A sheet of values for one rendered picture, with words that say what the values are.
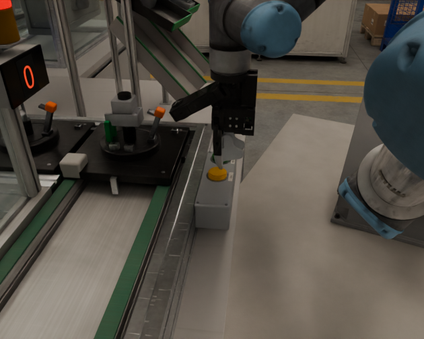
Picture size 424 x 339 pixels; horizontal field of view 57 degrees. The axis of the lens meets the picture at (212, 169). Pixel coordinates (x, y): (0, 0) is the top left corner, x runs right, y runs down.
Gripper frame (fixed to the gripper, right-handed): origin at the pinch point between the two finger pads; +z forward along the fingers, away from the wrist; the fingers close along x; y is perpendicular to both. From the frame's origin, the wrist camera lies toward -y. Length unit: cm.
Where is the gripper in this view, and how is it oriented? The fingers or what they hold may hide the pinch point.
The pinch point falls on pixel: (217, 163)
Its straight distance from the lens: 81.9
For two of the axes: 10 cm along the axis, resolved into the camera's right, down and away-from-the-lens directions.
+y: 9.9, 0.6, -1.0
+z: 0.0, 8.4, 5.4
